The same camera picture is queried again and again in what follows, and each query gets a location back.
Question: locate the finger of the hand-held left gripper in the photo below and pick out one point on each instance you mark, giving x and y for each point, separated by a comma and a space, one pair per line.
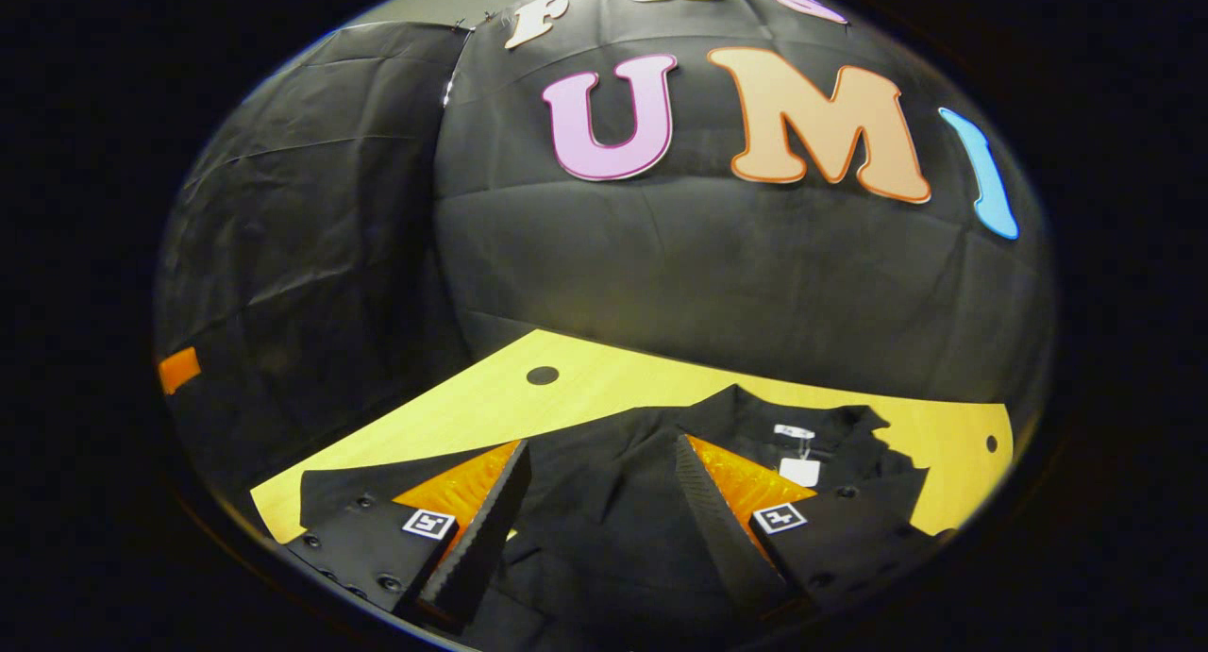
178, 370

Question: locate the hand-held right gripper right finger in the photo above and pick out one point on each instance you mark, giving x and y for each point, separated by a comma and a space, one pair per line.
722, 539

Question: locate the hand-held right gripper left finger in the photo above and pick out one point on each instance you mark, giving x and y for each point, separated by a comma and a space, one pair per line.
481, 539

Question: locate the black garment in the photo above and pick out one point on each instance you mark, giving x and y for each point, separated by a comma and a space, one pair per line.
613, 501

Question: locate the black backdrop cloth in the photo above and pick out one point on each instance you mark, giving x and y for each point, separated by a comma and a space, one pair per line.
661, 265

